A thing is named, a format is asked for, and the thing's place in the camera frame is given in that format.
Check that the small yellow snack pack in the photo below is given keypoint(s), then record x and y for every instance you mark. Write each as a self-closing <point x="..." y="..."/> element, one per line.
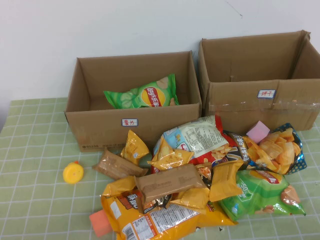
<point x="170" y="160"/>
<point x="133" y="147"/>
<point x="223" y="182"/>
<point x="192" y="198"/>

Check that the brown biscuit pack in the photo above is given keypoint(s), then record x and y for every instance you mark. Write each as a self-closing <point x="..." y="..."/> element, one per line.
<point x="117" y="166"/>
<point x="170" y="182"/>

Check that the white label blue border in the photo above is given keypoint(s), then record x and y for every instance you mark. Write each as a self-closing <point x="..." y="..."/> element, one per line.
<point x="129" y="122"/>
<point x="266" y="93"/>

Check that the green cucumber Lay's chip bag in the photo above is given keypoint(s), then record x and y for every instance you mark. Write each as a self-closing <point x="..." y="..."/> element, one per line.
<point x="130" y="98"/>

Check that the red and white chip bag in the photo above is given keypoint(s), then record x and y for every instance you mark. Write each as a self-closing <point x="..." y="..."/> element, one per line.
<point x="200" y="140"/>

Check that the plain brown cardboard box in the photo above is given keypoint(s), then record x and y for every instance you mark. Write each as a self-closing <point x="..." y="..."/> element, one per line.
<point x="100" y="130"/>

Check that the small black orange chip pack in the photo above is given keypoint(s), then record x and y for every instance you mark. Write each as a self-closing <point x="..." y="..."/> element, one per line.
<point x="203" y="173"/>
<point x="160" y="201"/>

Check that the cardboard box with clear tape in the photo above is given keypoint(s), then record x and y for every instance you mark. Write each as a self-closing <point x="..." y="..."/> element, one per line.
<point x="237" y="100"/>

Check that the pink foam block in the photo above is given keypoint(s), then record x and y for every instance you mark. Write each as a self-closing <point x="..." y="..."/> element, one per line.
<point x="257" y="131"/>

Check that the yellow duck toy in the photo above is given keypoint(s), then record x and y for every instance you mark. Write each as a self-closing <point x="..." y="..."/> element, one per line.
<point x="73" y="173"/>

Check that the large yellow chip bag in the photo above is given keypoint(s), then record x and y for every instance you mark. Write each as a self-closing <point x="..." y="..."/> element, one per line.
<point x="162" y="222"/>

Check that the black and blue chip bag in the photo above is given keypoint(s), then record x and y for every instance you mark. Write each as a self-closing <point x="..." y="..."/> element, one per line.
<point x="275" y="150"/>

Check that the orange foam block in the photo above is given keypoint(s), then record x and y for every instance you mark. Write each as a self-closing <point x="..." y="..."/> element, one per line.
<point x="98" y="222"/>

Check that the green checked tablecloth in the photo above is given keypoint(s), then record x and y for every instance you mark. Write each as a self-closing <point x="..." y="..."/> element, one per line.
<point x="37" y="140"/>

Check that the large green Lay's chip bag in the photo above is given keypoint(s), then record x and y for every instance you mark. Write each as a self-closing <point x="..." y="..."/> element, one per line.
<point x="260" y="197"/>

